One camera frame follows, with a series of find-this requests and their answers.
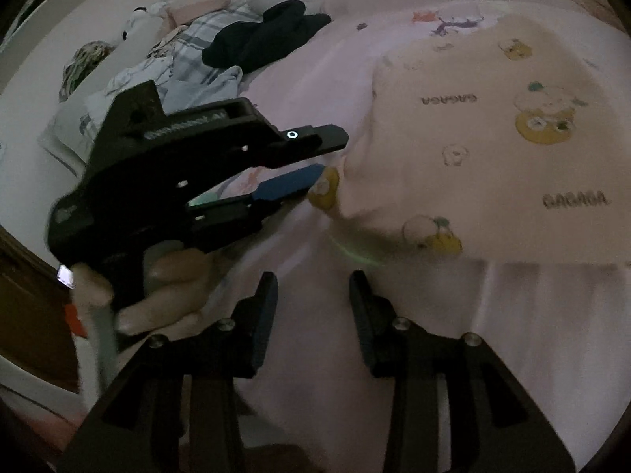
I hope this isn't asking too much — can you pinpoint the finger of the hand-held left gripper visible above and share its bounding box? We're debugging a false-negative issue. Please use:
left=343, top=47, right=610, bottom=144
left=249, top=125, right=350, bottom=167
left=186, top=163, right=327, bottom=251

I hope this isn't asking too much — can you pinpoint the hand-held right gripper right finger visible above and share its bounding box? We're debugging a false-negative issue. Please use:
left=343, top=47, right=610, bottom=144
left=348, top=269, right=575, bottom=473

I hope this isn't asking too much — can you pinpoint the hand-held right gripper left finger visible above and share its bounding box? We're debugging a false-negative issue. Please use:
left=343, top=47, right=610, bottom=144
left=59, top=271, right=280, bottom=473

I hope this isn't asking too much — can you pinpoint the cream cartoon printed garment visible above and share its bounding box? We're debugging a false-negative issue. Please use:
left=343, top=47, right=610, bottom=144
left=308, top=0, right=631, bottom=268

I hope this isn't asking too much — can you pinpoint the person's left hand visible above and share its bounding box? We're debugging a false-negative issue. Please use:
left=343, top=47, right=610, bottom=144
left=74, top=244, right=224, bottom=337

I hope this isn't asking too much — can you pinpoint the dark navy cloth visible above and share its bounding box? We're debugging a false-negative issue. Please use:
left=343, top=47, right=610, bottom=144
left=200, top=0, right=332, bottom=74

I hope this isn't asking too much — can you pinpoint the floral patterned cloth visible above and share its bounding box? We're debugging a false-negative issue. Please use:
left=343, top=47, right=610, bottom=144
left=58, top=41, right=117, bottom=102

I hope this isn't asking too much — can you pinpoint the plaid cloth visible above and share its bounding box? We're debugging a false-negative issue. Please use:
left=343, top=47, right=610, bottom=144
left=52, top=0, right=263, bottom=161

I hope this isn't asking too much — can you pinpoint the white plush toy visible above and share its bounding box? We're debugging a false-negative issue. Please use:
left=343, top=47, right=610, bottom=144
left=119, top=4, right=169, bottom=44

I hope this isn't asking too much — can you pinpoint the pink printed bed sheet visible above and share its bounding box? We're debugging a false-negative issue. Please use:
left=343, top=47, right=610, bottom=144
left=187, top=0, right=631, bottom=473

